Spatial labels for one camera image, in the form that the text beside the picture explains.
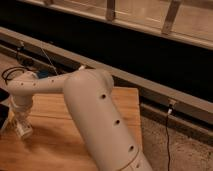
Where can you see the black device at left edge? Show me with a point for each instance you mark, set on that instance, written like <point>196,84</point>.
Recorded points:
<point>3,108</point>

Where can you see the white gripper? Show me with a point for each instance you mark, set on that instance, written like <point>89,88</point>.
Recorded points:
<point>20,111</point>

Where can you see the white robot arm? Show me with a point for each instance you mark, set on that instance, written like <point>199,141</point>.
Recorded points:
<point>87,95</point>

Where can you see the blue connector box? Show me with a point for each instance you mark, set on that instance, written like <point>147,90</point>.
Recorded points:
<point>42,74</point>

